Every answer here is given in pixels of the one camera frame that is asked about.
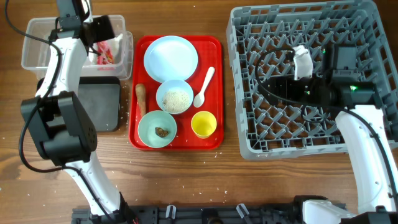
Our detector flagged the brown carrot piece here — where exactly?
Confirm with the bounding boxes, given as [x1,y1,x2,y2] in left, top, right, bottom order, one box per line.
[135,84,146,116]

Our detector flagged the light blue bowl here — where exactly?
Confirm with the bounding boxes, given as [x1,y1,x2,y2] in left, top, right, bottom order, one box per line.
[155,80,193,114]

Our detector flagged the white rice grains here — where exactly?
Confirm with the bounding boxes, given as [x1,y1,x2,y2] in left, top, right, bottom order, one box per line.
[162,90,190,114]

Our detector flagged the yellow plastic cup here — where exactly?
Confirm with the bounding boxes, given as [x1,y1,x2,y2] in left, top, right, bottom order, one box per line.
[191,111,217,139]

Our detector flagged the light green bowl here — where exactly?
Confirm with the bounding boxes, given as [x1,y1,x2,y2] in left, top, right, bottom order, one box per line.
[137,110,177,149]

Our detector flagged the brown food scrap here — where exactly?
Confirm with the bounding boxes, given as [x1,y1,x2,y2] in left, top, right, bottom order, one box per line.
[155,127,169,138]

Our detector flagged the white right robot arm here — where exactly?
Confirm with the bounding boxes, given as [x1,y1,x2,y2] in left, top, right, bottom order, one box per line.
[255,45,397,223]

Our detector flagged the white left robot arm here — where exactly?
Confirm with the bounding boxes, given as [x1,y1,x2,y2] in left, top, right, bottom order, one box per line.
[19,1,134,223]

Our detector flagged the grey dishwasher rack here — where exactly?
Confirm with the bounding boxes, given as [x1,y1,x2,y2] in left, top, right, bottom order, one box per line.
[226,1,397,160]

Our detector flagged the black waste tray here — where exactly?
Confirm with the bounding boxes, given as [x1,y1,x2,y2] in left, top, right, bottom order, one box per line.
[21,77,121,142]

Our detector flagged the clear plastic waste bin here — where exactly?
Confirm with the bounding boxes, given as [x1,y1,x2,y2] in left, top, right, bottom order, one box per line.
[21,15,134,80]

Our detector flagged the white crumpled paper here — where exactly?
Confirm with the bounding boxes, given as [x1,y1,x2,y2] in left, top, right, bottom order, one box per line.
[88,34,123,65]

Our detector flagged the red snack wrapper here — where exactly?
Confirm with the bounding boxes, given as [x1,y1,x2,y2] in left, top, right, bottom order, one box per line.
[97,41,114,65]

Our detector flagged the large light blue plate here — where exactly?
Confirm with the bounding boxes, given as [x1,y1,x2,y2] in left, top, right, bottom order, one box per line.
[144,35,198,83]

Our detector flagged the white plastic spoon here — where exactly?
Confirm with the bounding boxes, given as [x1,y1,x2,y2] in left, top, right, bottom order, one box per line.
[193,67,215,108]

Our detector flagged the red serving tray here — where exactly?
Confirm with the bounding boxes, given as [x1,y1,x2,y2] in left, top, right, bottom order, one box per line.
[129,35,224,151]

